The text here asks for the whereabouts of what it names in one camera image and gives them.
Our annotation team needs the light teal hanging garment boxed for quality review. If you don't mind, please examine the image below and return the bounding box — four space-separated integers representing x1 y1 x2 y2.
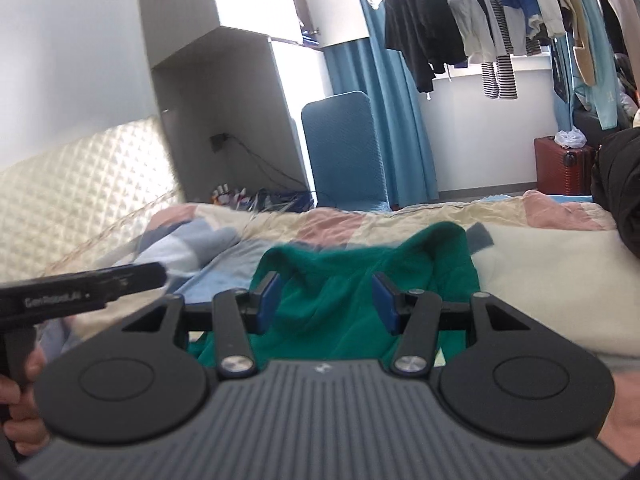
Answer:
550 0 632 132

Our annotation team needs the striped hanging garment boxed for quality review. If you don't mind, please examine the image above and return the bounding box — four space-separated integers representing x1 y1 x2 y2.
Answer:
472 0 519 101

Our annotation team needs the person's right forearm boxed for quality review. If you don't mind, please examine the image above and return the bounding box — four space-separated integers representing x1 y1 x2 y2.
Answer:
597 370 640 467

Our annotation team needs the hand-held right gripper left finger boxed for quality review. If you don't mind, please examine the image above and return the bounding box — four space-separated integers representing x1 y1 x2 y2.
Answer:
121 271 281 380

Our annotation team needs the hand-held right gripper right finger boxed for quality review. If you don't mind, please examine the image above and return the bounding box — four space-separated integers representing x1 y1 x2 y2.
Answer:
372 272 531 378

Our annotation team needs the red suitcase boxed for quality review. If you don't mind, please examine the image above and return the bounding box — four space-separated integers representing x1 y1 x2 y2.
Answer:
533 136 599 196

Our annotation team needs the cream quilted headboard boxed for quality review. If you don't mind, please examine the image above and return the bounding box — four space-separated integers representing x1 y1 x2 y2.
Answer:
0 115 187 286

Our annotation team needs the black padded jacket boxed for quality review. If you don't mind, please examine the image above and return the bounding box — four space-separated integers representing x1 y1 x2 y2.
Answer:
591 127 640 273

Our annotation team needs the grey white wardrobe cabinet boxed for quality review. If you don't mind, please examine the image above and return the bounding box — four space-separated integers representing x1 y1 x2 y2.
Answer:
137 0 335 206

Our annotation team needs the black power cable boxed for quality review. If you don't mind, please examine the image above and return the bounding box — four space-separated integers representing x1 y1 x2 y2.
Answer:
225 135 314 194

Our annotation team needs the grey hanging jacket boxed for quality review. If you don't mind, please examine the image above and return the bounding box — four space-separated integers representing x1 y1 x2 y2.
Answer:
444 0 502 67

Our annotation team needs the pastel patchwork quilt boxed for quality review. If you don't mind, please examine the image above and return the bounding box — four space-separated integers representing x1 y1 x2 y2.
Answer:
40 189 621 361

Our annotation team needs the beige hanging garment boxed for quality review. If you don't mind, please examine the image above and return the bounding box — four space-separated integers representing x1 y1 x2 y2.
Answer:
545 0 603 87

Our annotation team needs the white plastic bag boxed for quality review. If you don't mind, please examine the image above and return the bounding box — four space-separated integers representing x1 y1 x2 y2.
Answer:
553 128 587 149

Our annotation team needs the blue covered chair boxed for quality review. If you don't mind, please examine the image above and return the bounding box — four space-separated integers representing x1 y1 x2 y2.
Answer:
300 91 392 211

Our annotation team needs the person's left hand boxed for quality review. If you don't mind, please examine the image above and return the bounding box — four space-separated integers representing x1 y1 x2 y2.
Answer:
0 345 52 444

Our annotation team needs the cluster of small bottles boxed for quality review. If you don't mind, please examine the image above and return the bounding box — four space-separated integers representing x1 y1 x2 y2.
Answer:
212 185 252 207

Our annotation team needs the green fleece sweater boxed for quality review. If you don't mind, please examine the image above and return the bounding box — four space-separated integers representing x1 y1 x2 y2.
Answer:
187 221 482 368

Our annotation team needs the cream blanket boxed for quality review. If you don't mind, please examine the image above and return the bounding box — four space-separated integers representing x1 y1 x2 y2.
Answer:
440 221 640 361

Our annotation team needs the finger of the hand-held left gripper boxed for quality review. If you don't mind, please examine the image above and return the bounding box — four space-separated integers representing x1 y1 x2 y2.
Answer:
105 261 168 306

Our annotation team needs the blue curtain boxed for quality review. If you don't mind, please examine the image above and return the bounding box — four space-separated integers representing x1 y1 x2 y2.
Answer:
325 0 442 208

